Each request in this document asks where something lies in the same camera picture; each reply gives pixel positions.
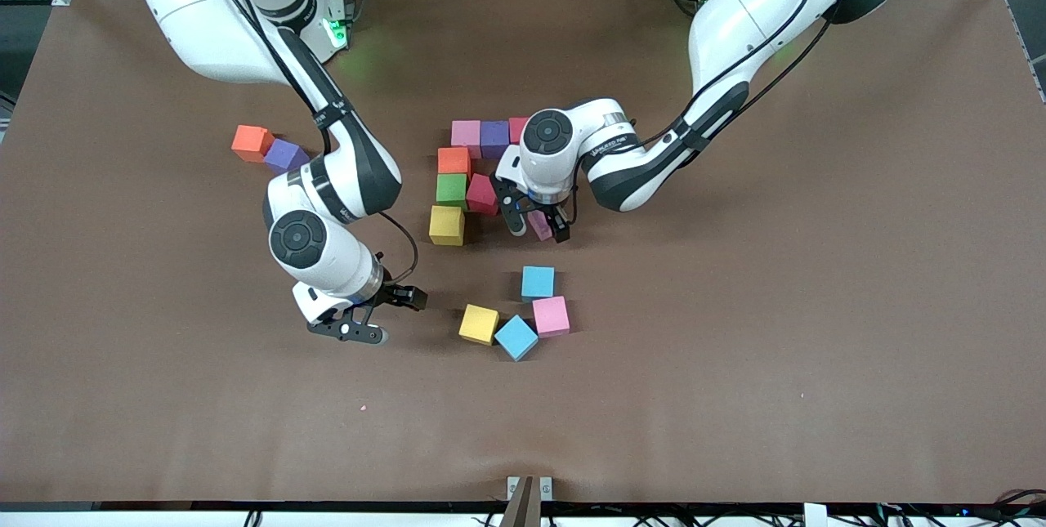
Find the yellow foam block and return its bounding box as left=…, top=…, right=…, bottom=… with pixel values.
left=429, top=205, right=466, bottom=247
left=458, top=304, right=500, bottom=346

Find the purple foam block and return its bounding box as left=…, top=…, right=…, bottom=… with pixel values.
left=481, top=121, right=512, bottom=160
left=263, top=138, right=311, bottom=176

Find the green foam block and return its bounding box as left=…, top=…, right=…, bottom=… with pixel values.
left=436, top=174, right=469, bottom=211

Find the blue foam block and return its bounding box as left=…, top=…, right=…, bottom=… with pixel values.
left=494, top=314, right=540, bottom=362
left=521, top=266, right=556, bottom=302

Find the brown paper table cover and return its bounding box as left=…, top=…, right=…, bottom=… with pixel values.
left=0, top=0, right=1046, bottom=505

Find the small metal bracket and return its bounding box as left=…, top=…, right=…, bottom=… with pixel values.
left=507, top=476, right=554, bottom=502

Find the brown wedge post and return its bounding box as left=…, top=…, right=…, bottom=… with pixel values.
left=500, top=476, right=536, bottom=527

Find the white table edge rail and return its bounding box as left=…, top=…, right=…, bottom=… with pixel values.
left=0, top=508, right=1046, bottom=527

